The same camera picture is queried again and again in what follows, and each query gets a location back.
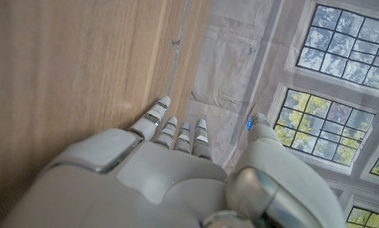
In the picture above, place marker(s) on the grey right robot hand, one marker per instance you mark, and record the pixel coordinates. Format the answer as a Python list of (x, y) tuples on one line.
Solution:
[(145, 183)]

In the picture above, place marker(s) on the printed window backdrop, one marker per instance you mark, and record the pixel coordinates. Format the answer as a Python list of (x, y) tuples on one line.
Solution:
[(303, 95)]

